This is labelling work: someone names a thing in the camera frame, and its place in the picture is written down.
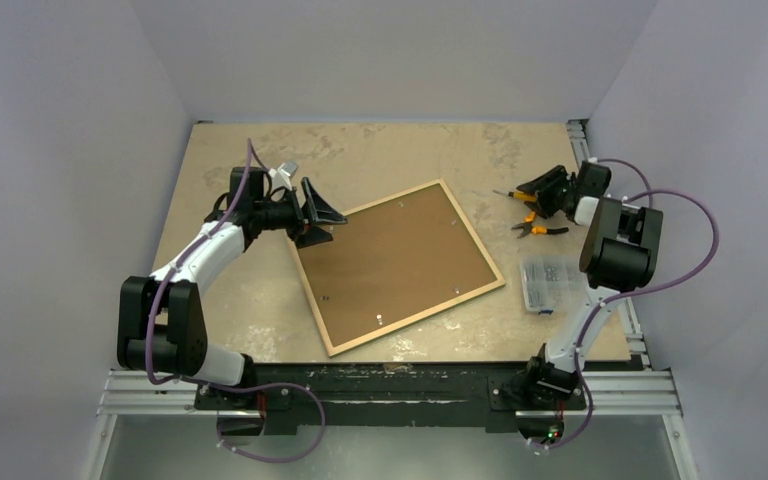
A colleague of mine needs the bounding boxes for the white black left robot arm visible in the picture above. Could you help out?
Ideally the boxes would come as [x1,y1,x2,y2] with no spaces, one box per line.
[117,162,348,409]

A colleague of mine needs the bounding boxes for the aluminium front rail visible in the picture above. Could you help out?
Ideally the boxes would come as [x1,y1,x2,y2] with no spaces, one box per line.
[96,371,682,416]

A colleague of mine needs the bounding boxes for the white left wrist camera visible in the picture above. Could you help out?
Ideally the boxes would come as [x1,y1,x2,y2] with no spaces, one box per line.
[268,161,298,192]

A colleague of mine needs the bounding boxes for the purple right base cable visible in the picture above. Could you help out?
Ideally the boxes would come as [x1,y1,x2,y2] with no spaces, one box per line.
[526,370,596,452]

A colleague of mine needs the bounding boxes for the aluminium right side rail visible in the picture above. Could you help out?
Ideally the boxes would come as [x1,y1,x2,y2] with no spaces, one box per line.
[564,120,654,367]

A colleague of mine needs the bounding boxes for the yellow handled screwdriver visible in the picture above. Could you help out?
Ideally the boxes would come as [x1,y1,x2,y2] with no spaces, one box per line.
[494,190,537,203]

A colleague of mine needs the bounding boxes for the green wooden picture frame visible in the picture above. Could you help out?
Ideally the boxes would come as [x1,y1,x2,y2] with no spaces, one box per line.
[289,179,506,358]

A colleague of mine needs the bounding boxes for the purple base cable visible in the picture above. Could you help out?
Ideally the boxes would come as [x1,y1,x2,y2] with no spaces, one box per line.
[215,382,328,466]
[526,370,596,452]

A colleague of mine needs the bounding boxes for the clear plastic box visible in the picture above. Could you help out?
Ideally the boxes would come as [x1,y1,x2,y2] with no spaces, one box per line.
[519,254,587,315]

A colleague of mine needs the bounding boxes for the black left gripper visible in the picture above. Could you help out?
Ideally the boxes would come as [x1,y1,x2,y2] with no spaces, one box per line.
[255,180,346,248]

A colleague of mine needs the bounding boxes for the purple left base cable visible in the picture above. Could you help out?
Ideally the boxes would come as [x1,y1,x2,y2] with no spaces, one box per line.
[215,382,328,466]

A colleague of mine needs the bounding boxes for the aluminium rail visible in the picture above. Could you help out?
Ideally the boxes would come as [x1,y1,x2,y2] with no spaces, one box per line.
[564,120,654,367]
[96,371,682,416]

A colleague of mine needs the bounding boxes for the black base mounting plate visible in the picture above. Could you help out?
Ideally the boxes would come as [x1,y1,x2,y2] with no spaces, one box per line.
[196,362,587,435]

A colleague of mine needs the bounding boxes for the orange handled pliers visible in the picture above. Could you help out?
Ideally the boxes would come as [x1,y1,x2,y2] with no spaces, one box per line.
[511,211,569,238]

